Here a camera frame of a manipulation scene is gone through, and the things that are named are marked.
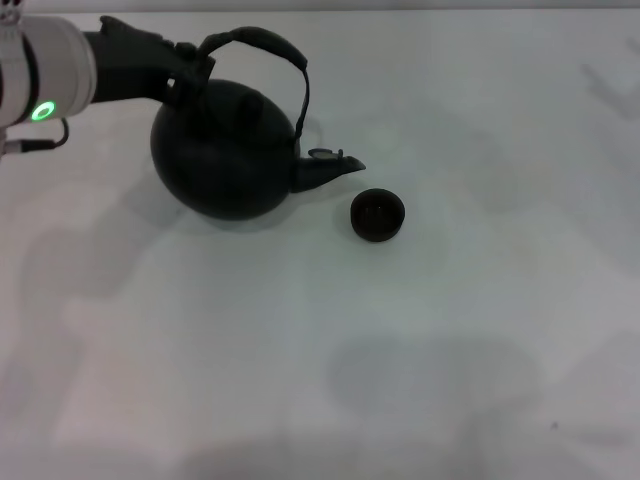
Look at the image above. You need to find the black round teapot with handle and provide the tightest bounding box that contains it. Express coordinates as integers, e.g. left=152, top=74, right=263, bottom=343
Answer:
left=149, top=27, right=367, bottom=221

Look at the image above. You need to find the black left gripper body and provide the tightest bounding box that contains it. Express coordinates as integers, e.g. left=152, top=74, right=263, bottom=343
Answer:
left=82, top=15, right=176, bottom=106

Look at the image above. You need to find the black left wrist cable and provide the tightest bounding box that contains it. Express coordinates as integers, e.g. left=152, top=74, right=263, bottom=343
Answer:
left=4, top=117, right=70, bottom=154

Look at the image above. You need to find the small dark round teacup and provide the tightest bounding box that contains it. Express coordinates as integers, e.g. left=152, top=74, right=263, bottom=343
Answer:
left=349, top=187, right=405, bottom=244

